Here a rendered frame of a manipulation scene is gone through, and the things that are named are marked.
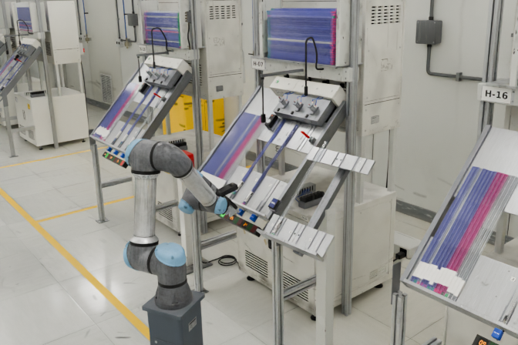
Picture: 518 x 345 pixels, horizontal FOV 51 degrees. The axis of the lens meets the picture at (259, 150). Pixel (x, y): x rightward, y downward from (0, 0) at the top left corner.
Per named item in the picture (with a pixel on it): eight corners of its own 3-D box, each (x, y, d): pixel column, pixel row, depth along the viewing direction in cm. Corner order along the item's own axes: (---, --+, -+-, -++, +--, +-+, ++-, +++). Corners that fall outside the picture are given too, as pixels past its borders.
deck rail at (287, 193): (274, 225, 258) (267, 219, 254) (272, 223, 259) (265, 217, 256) (351, 108, 275) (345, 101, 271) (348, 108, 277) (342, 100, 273)
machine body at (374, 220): (315, 326, 293) (316, 220, 276) (238, 278, 346) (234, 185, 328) (391, 286, 331) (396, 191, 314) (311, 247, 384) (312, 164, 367)
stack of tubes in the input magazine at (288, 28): (332, 65, 266) (333, 8, 258) (266, 58, 304) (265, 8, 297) (350, 62, 273) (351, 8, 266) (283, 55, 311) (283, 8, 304)
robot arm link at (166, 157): (183, 138, 205) (232, 199, 243) (160, 135, 210) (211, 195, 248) (172, 164, 200) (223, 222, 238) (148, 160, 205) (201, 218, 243)
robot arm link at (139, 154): (149, 279, 213) (152, 142, 206) (119, 271, 220) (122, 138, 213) (167, 270, 224) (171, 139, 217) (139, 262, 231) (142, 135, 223)
